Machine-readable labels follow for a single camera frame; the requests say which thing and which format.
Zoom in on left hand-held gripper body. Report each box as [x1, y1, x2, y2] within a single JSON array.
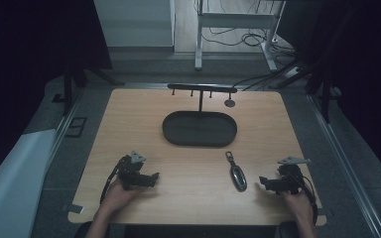
[[117, 151, 147, 191]]

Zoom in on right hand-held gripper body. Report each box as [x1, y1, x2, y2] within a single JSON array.
[[276, 156, 313, 195]]

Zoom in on black car key fob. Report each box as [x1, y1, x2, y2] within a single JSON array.
[[224, 151, 248, 192]]

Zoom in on black key rack with tray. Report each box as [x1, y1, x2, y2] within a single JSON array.
[[162, 82, 238, 148]]

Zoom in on person's right hand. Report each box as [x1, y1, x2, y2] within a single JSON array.
[[281, 189, 315, 220]]

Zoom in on person's left hand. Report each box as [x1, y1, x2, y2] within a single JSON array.
[[100, 179, 141, 214]]

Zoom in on grey tape strip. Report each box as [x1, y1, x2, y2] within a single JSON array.
[[62, 202, 85, 215]]

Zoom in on black floor frames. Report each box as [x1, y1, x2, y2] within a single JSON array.
[[64, 116, 88, 139]]

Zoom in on round dark hanging tag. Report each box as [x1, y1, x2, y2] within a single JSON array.
[[223, 93, 236, 108]]

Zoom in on black stand legs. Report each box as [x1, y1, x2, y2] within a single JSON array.
[[267, 56, 333, 124], [63, 59, 126, 117]]

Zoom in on white sheet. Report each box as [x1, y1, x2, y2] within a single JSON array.
[[0, 128, 58, 238]]

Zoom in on black curtain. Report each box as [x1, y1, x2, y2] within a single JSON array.
[[0, 0, 113, 191], [276, 0, 381, 189]]

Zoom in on white cabinet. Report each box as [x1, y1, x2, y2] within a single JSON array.
[[93, 0, 177, 49]]

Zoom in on right hand-held gripper cable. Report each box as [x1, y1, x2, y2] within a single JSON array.
[[294, 173, 319, 226]]

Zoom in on hand-held gripper cable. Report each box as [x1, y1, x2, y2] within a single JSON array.
[[294, 173, 319, 226], [99, 158, 125, 204]]

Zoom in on left hand-held gripper cable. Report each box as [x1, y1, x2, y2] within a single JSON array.
[[99, 158, 125, 204]]

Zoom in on metal floor rail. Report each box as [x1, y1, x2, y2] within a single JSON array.
[[306, 93, 381, 238]]

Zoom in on black floor cables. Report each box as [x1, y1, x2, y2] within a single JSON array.
[[200, 0, 298, 67]]

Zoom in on white metal desk frame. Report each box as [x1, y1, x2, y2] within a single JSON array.
[[193, 0, 286, 72]]

